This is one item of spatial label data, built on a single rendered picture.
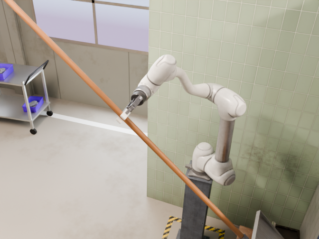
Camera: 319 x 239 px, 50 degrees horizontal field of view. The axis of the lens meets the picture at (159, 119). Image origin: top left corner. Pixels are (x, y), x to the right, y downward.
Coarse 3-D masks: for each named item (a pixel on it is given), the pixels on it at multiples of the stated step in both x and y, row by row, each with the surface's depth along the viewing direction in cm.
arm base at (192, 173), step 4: (188, 164) 279; (188, 168) 278; (192, 168) 273; (192, 172) 273; (196, 172) 270; (192, 176) 272; (196, 176) 271; (200, 176) 270; (204, 176) 270; (208, 176) 270; (208, 180) 269
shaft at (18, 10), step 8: (8, 0) 157; (16, 8) 157; (24, 16) 158; (32, 24) 159; (40, 32) 160; (48, 40) 161; (56, 48) 162; (64, 56) 162; (72, 64) 163; (80, 72) 164; (88, 80) 165; (96, 88) 166; (104, 96) 167; (112, 104) 168; (120, 112) 168; (128, 120) 169; (136, 128) 170; (144, 136) 171; (152, 144) 172; (160, 152) 173; (168, 160) 174; (176, 168) 175; (184, 176) 176; (192, 184) 177; (200, 192) 178; (208, 200) 179; (216, 208) 180; (224, 216) 181; (232, 224) 182; (240, 232) 184
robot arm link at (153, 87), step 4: (144, 76) 192; (144, 80) 189; (148, 80) 187; (140, 84) 189; (144, 84) 188; (148, 84) 188; (152, 84) 187; (156, 84) 187; (152, 88) 189; (156, 88) 190; (152, 92) 191
